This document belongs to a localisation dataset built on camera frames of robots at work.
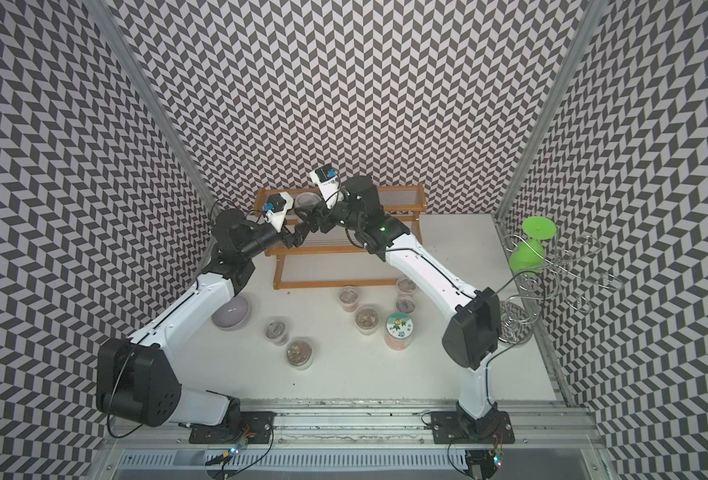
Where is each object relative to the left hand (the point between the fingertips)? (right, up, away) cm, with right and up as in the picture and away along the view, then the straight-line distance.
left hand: (307, 209), depth 75 cm
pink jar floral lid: (+24, -32, +6) cm, 41 cm away
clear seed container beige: (+15, -31, +11) cm, 36 cm away
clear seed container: (-10, -33, +7) cm, 35 cm away
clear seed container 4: (+27, -27, +14) cm, 41 cm away
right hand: (+1, 0, -2) cm, 2 cm away
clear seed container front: (-3, -39, +4) cm, 39 cm away
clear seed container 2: (+10, -25, +15) cm, 31 cm away
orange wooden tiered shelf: (+30, +1, +9) cm, 31 cm away
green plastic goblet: (+57, -12, +1) cm, 58 cm away
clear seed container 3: (+27, -22, +16) cm, 39 cm away
